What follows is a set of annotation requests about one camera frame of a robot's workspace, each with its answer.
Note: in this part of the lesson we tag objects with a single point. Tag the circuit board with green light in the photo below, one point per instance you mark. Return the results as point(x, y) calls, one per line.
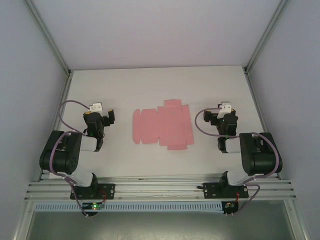
point(94, 206)

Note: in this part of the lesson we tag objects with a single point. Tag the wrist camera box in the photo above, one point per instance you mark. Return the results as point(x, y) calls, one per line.
point(96, 107)
point(225, 108)

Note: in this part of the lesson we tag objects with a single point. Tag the pink paper box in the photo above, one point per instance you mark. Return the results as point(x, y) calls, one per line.
point(170, 125)

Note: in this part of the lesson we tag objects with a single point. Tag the aluminium mounting rail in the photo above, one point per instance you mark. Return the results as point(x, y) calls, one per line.
point(160, 193)

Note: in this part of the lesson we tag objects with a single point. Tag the aluminium table side rail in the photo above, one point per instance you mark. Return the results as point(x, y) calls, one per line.
point(260, 120)
point(58, 120)

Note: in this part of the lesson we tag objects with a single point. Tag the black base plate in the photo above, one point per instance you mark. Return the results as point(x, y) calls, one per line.
point(212, 191)
point(107, 191)

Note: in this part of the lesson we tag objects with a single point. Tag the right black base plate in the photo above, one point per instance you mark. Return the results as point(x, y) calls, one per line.
point(212, 191)

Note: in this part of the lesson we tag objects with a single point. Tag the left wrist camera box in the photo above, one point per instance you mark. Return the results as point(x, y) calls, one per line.
point(96, 107)

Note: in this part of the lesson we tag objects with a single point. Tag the small green circuit board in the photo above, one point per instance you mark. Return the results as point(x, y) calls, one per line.
point(229, 205)

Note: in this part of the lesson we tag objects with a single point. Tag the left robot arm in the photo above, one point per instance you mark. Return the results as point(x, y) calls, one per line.
point(61, 155)

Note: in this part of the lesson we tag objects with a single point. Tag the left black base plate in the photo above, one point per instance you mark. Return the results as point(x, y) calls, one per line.
point(107, 191)

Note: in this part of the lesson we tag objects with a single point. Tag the aluminium frame post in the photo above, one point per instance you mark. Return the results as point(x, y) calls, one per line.
point(265, 40)
point(50, 40)

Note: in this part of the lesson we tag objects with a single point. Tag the grey metal panel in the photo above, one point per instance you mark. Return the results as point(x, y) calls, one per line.
point(160, 226)

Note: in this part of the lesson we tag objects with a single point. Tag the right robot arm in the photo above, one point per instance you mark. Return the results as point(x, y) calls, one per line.
point(260, 155)

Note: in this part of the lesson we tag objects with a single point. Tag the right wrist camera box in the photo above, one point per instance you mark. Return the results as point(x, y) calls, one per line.
point(225, 108)

